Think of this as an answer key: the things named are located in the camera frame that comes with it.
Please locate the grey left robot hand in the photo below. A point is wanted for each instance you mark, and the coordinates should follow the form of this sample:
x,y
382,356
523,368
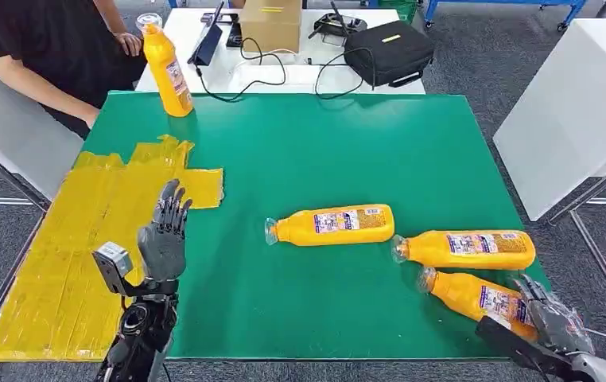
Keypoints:
x,y
162,253

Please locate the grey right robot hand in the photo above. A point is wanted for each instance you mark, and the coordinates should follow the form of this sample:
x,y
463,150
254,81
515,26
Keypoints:
x,y
561,327

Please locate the orange drink bottle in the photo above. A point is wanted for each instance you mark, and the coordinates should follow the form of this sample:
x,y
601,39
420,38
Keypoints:
x,y
456,296
297,230
429,252
163,68

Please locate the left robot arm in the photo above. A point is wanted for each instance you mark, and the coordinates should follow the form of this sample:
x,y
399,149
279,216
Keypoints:
x,y
139,332

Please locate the yellow taped sheet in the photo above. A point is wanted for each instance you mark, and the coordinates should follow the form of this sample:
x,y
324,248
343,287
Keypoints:
x,y
60,274

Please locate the white table with metal legs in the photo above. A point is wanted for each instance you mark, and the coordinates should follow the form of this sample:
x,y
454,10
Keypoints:
x,y
13,137
571,121

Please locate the green table mat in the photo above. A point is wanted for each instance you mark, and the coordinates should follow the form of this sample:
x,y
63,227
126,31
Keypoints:
x,y
334,158

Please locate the person's left hand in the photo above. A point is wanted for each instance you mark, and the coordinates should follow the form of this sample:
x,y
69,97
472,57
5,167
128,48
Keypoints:
x,y
129,45

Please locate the white table with devices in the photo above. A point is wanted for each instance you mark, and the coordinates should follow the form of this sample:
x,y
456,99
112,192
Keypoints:
x,y
282,79

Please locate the dark blue tablet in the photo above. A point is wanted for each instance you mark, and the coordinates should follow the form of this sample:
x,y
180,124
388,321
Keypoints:
x,y
208,45

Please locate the black smartphone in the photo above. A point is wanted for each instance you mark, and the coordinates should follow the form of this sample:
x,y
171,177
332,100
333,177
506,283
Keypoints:
x,y
234,35

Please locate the person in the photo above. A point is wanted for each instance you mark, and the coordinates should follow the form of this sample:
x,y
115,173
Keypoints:
x,y
236,3
45,42

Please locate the brown cardboard box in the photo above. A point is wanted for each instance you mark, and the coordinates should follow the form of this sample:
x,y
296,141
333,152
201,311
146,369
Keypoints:
x,y
270,26

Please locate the black remote controller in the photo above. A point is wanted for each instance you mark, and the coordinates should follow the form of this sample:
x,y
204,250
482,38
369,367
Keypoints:
x,y
342,23

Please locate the black carry bag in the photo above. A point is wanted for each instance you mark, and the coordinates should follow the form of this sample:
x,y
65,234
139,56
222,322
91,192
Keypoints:
x,y
387,53

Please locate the blue metal cart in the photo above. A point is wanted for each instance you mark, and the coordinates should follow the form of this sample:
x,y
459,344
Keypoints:
x,y
571,5

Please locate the green crate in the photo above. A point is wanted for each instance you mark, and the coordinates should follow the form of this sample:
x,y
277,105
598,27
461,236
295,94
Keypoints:
x,y
400,7

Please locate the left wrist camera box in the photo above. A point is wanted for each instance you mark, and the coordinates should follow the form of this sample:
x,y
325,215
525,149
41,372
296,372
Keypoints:
x,y
112,261

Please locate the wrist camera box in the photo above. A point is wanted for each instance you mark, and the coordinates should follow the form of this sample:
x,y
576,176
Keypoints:
x,y
112,261
508,343

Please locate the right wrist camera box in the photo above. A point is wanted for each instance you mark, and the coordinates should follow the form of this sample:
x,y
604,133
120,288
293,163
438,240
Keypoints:
x,y
508,343

